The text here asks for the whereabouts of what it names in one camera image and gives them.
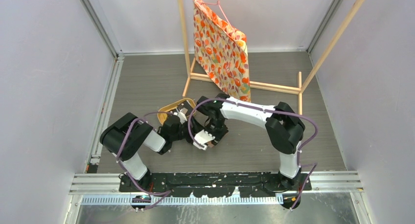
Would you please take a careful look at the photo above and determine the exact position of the yellow oval card tray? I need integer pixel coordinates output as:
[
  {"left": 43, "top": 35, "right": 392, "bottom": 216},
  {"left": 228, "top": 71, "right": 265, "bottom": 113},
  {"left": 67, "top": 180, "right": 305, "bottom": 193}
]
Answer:
[{"left": 157, "top": 98, "right": 196, "bottom": 124}]

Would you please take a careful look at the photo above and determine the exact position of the pink blue card holder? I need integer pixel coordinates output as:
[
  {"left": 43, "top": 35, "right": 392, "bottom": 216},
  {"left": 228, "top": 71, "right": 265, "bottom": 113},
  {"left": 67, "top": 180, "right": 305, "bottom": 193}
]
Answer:
[{"left": 208, "top": 131, "right": 229, "bottom": 148}]

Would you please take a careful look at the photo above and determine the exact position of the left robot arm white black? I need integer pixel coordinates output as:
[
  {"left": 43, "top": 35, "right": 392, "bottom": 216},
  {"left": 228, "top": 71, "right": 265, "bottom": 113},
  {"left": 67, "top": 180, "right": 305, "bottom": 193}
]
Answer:
[{"left": 99, "top": 112, "right": 193, "bottom": 192}]

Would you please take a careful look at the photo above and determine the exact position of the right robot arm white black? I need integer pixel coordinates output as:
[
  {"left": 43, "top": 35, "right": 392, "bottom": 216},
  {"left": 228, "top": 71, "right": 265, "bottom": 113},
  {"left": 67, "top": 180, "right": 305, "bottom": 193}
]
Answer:
[{"left": 191, "top": 94, "right": 305, "bottom": 190}]

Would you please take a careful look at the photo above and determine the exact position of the orange floral fabric bag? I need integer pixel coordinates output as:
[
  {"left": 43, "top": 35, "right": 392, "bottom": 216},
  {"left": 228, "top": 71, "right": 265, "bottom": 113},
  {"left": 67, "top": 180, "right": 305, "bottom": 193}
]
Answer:
[{"left": 192, "top": 0, "right": 251, "bottom": 102}]

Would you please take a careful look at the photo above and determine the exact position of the wooden hanging rack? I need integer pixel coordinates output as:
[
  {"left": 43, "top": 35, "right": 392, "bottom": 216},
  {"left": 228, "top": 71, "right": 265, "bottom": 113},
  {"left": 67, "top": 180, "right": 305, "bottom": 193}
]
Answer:
[{"left": 178, "top": 0, "right": 365, "bottom": 114}]

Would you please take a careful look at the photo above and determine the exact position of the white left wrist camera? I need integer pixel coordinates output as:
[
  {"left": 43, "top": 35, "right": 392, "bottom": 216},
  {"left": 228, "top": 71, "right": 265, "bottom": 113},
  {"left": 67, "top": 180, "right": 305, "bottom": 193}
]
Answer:
[{"left": 174, "top": 108, "right": 188, "bottom": 124}]

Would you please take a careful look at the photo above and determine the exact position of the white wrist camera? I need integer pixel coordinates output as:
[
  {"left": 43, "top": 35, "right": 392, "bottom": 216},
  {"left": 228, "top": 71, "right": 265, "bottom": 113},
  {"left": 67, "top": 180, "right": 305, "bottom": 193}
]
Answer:
[
  {"left": 174, "top": 108, "right": 188, "bottom": 124},
  {"left": 192, "top": 131, "right": 214, "bottom": 151}
]

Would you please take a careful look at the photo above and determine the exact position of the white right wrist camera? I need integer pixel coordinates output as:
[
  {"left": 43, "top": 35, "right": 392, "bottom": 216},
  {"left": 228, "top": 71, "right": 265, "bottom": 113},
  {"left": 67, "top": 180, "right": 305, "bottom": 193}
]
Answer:
[{"left": 192, "top": 131, "right": 214, "bottom": 151}]

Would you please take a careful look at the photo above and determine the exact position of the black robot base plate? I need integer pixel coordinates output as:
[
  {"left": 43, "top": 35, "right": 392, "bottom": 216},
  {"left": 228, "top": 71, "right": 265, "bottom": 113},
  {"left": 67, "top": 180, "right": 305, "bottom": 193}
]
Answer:
[{"left": 118, "top": 172, "right": 312, "bottom": 198}]

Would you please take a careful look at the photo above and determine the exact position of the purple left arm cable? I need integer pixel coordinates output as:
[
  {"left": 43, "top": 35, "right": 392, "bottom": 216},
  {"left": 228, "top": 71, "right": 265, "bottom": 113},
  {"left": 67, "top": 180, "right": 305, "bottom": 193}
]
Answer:
[{"left": 115, "top": 111, "right": 179, "bottom": 211}]

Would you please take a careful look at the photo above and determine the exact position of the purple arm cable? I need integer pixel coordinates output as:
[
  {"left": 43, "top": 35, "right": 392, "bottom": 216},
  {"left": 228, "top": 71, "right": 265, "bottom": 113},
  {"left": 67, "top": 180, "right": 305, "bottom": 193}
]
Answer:
[
  {"left": 187, "top": 97, "right": 320, "bottom": 211},
  {"left": 115, "top": 111, "right": 179, "bottom": 211}
]

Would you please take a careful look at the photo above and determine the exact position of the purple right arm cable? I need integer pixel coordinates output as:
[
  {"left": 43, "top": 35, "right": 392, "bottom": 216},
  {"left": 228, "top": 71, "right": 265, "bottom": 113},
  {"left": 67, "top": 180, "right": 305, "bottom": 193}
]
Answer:
[{"left": 187, "top": 97, "right": 320, "bottom": 211}]

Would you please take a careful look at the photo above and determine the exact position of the pink wire hanger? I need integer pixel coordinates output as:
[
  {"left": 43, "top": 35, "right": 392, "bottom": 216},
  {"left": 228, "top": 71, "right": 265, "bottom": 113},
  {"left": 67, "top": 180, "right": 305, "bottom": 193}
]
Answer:
[{"left": 201, "top": 0, "right": 232, "bottom": 27}]

